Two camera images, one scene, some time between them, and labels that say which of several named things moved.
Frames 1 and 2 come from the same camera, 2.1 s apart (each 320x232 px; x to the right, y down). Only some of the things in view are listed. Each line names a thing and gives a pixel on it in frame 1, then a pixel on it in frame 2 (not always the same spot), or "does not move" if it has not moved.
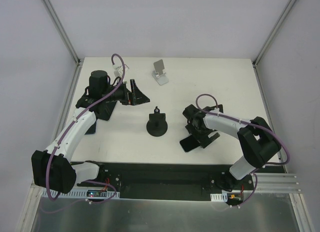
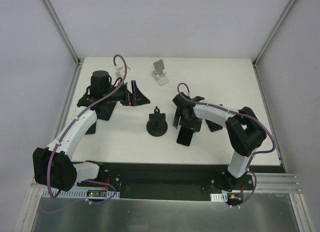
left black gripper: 129,93 does not move
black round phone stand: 157,125 does not move
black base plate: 175,180 does not move
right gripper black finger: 210,137 -> 195,125
